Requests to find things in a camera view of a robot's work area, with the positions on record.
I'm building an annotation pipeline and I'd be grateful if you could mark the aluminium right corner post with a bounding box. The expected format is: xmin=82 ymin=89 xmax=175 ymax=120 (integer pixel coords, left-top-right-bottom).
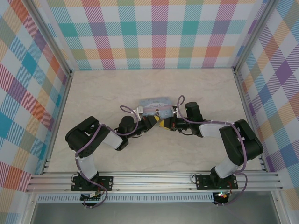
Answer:
xmin=232 ymin=0 xmax=274 ymax=70

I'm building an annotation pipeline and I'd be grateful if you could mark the circuit board with lit LEDs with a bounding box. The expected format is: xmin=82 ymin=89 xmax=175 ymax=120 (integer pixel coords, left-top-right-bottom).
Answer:
xmin=214 ymin=191 xmax=231 ymax=203

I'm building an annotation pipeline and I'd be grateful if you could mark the light blue plastic bag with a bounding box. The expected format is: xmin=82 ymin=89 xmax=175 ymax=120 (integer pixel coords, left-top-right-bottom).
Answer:
xmin=138 ymin=96 xmax=175 ymax=117

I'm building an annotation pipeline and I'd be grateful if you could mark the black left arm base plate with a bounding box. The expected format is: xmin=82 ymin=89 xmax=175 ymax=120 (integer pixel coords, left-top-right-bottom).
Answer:
xmin=71 ymin=175 xmax=114 ymax=192

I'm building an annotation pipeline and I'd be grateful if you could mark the aluminium left table edge rail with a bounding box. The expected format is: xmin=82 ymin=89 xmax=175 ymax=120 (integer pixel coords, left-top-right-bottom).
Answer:
xmin=41 ymin=71 xmax=74 ymax=175

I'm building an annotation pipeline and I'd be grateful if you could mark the aluminium table edge rail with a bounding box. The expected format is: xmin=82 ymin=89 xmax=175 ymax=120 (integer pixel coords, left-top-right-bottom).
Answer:
xmin=232 ymin=67 xmax=267 ymax=173
xmin=41 ymin=71 xmax=74 ymax=175

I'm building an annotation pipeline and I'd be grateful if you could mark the aluminium right table edge rail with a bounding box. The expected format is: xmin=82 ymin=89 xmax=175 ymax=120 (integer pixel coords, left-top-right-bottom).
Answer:
xmin=232 ymin=67 xmax=267 ymax=173

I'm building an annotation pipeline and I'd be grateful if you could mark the black circuit board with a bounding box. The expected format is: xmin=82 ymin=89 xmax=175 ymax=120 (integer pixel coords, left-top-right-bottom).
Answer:
xmin=80 ymin=193 xmax=103 ymax=202

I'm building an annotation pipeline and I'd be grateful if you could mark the white slotted cable duct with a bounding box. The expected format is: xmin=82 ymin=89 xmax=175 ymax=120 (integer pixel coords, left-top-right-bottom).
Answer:
xmin=36 ymin=195 xmax=215 ymax=203

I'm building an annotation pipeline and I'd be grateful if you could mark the grey metal panel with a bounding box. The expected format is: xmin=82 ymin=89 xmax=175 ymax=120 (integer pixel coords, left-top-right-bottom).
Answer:
xmin=30 ymin=202 xmax=281 ymax=224

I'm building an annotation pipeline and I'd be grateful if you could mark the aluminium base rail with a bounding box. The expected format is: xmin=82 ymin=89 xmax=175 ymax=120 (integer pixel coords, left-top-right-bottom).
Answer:
xmin=26 ymin=171 xmax=283 ymax=194

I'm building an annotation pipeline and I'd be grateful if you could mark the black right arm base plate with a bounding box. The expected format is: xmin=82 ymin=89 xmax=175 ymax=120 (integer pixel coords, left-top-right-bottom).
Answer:
xmin=195 ymin=174 xmax=239 ymax=191

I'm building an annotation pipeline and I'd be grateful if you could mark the aluminium corner post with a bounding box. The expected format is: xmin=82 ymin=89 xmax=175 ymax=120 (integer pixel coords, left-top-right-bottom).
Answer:
xmin=29 ymin=0 xmax=73 ymax=75
xmin=232 ymin=0 xmax=274 ymax=70

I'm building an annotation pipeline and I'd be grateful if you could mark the aluminium left corner post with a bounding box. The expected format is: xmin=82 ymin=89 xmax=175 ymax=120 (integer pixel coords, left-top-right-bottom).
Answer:
xmin=29 ymin=0 xmax=73 ymax=75

